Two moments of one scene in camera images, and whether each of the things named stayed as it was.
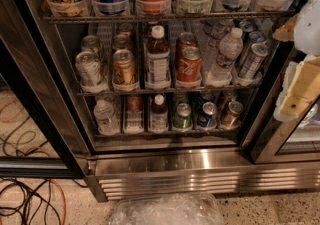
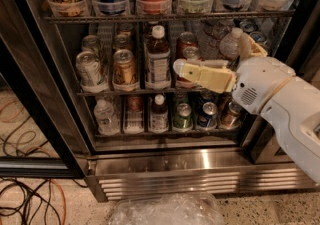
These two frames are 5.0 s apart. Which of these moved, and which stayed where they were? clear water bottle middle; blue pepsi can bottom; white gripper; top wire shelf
Moved: white gripper
Stayed: top wire shelf; clear water bottle middle; blue pepsi can bottom
